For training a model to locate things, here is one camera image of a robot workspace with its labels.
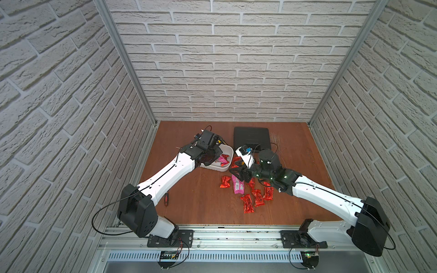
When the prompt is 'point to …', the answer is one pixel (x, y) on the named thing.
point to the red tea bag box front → (248, 206)
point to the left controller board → (168, 255)
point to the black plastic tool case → (256, 139)
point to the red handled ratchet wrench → (166, 199)
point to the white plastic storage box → (226, 150)
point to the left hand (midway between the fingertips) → (223, 149)
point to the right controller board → (310, 259)
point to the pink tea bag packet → (239, 186)
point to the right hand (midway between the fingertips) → (235, 165)
